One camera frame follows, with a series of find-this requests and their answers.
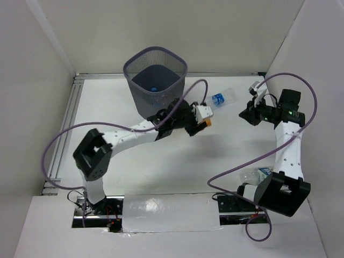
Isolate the orange juice bottle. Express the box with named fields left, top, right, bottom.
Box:
left=197, top=118, right=212, bottom=130

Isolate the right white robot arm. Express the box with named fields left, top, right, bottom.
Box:
left=239, top=89, right=311, bottom=217

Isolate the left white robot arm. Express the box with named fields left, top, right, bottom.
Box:
left=73, top=98, right=213, bottom=214

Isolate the grey mesh waste bin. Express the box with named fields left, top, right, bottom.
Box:
left=123, top=46, right=188, bottom=119

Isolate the clear bottle blue label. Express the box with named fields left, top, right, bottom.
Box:
left=205, top=88, right=237, bottom=109

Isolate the crushed bottle green label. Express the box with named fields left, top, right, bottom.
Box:
left=240, top=167, right=273, bottom=186

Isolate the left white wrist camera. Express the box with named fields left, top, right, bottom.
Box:
left=195, top=105, right=213, bottom=124

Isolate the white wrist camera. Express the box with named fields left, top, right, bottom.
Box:
left=248, top=81, right=267, bottom=106
left=195, top=105, right=213, bottom=124

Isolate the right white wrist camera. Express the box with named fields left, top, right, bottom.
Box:
left=248, top=81, right=267, bottom=106

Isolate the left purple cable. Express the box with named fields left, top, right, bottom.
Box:
left=40, top=79, right=209, bottom=228

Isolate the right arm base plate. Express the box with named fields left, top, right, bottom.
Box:
left=212, top=193, right=268, bottom=226

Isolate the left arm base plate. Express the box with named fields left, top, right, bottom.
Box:
left=67, top=190, right=124, bottom=233

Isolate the aluminium frame rail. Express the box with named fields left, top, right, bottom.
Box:
left=41, top=72, right=267, bottom=191

